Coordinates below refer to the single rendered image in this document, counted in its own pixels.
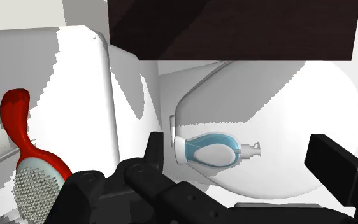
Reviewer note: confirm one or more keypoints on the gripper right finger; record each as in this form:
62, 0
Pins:
337, 164

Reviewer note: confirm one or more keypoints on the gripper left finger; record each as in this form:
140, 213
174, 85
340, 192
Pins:
141, 186

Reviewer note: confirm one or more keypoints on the blue pump bottle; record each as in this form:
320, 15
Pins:
217, 143

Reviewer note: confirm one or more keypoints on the red hairbrush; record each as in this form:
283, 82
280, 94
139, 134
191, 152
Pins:
15, 121

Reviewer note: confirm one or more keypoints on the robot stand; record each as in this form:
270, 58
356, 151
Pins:
228, 28

